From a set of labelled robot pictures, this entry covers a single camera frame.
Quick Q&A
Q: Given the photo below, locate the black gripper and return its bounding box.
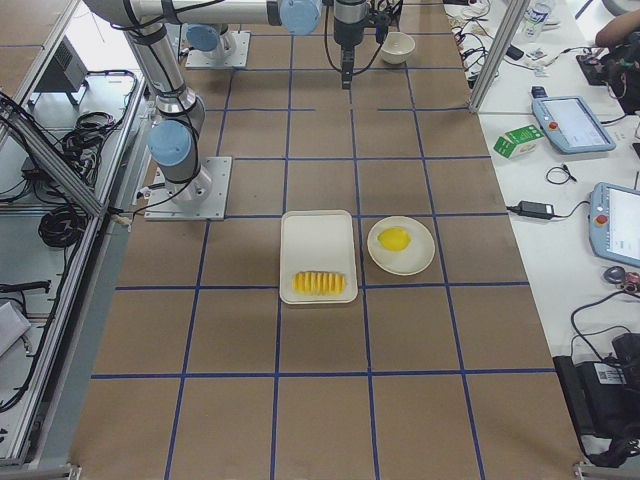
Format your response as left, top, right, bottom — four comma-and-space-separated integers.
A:
334, 0, 369, 89

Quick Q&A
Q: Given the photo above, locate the cream ceramic bowl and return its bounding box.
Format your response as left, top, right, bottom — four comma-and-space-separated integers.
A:
380, 32, 416, 65

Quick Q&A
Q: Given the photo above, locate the yellow lemon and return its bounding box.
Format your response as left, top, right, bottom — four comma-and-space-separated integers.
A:
377, 227, 412, 252

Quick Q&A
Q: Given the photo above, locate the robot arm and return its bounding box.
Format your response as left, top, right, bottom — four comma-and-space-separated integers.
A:
86, 1, 324, 210
186, 24, 235, 54

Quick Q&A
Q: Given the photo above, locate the plastic water bottle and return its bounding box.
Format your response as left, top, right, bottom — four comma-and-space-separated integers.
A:
520, 0, 555, 43

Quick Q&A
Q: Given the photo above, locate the green white carton box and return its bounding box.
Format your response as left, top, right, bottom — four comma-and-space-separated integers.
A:
493, 124, 544, 159

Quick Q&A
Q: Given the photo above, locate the cream rectangular tray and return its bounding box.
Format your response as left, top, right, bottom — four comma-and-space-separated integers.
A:
279, 210, 358, 305

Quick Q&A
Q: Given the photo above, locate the cream round plate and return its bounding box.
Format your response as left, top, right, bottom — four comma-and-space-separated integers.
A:
367, 216, 435, 276

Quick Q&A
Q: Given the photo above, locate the sliced yellow fruit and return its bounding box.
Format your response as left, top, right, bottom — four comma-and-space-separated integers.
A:
292, 271, 346, 296

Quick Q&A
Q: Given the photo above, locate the blue teach pendant far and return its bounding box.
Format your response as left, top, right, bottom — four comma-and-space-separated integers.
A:
531, 96, 616, 154

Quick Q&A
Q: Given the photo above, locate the blue teach pendant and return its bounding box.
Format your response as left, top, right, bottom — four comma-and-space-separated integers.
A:
589, 182, 639, 267
531, 96, 616, 154

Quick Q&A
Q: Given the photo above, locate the black power adapter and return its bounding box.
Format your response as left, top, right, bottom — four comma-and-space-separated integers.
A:
518, 200, 555, 220

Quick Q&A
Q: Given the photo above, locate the grey electronics box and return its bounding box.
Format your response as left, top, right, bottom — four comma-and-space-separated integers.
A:
34, 36, 88, 106

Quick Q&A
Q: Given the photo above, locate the blue teach pendant near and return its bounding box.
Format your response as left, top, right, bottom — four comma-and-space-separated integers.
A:
589, 182, 639, 267

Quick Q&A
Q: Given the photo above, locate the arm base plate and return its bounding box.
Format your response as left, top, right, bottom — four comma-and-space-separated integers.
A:
143, 157, 232, 221
185, 30, 251, 70

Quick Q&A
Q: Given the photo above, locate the aluminium frame post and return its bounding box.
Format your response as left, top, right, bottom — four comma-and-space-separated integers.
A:
468, 0, 528, 113

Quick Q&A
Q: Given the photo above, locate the black cable bundle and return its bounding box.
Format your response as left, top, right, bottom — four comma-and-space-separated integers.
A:
38, 205, 86, 250

